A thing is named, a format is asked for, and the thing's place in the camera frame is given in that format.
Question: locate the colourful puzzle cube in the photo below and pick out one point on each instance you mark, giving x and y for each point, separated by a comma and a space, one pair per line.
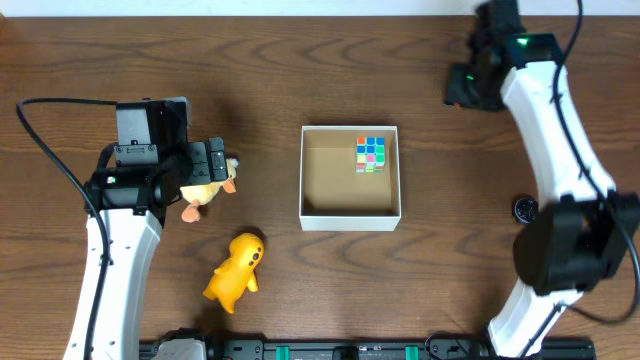
370, 154

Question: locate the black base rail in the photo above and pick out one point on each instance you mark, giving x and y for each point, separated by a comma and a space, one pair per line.
191, 344

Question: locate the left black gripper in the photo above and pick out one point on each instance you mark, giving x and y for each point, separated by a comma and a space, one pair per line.
216, 161

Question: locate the white cardboard box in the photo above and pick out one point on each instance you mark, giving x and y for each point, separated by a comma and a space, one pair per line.
333, 196

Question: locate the orange rubber penguin toy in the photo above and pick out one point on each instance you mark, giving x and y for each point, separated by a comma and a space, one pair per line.
237, 273

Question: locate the black round spinner toy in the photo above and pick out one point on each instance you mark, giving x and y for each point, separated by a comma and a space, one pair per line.
525, 209

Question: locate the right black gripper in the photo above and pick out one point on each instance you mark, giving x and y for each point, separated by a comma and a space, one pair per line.
453, 92

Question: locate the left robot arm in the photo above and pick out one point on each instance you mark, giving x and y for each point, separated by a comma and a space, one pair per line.
122, 240

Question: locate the plush yellow duck toy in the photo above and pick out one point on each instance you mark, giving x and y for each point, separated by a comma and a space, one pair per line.
200, 195

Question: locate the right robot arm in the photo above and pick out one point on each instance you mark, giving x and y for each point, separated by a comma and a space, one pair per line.
582, 227

